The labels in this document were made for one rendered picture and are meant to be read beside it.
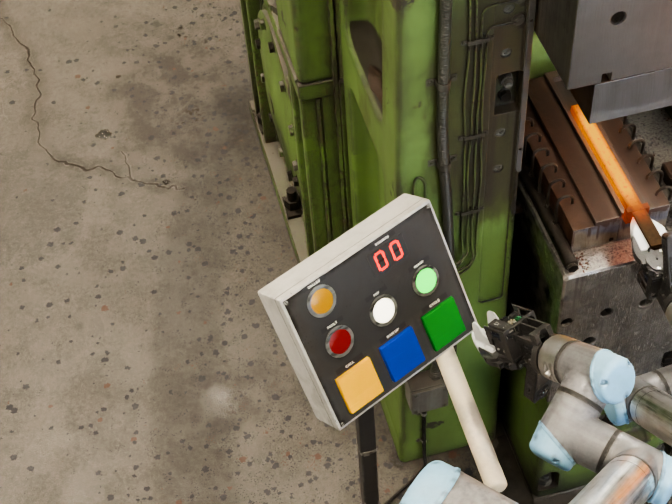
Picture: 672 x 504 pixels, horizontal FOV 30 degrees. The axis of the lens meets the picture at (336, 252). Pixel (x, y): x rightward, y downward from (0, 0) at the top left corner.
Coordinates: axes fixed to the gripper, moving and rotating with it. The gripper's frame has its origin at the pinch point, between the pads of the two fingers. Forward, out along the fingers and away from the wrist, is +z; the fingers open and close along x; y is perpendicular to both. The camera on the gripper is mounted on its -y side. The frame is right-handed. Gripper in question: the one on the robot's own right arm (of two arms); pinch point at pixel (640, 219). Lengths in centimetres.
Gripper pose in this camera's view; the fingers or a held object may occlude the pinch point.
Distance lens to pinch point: 249.1
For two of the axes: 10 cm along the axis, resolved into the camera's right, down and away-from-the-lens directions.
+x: 9.7, -2.3, 1.2
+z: -2.5, -7.3, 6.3
